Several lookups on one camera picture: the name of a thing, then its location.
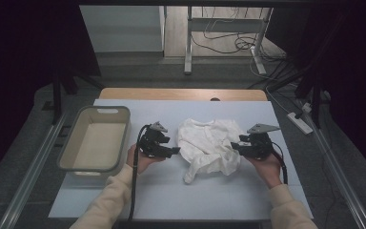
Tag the wooden table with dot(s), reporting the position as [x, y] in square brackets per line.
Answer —
[171, 94]

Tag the dark curtain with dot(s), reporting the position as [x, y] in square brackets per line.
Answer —
[19, 63]
[355, 63]

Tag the person's left hand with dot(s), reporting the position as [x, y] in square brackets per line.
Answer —
[141, 160]

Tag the white table mat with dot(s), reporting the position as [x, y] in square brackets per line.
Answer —
[158, 197]

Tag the beige plastic basket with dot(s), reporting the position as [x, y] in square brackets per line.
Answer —
[95, 143]

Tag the white plug adapter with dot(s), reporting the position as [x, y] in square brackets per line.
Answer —
[306, 107]

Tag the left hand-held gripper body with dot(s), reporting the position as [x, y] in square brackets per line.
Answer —
[149, 143]

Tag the aluminium rail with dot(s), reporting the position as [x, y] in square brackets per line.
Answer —
[31, 171]
[343, 178]

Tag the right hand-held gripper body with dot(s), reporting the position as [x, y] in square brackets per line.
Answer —
[260, 144]

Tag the white cabinet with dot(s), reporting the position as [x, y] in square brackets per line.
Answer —
[124, 28]

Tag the white baby garment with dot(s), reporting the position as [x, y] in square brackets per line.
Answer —
[209, 146]

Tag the white metal desk frame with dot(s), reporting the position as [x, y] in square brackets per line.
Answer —
[225, 24]

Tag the white power strip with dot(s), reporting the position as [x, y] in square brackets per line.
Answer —
[299, 123]

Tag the person's right hand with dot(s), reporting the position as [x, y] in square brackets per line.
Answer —
[267, 168]

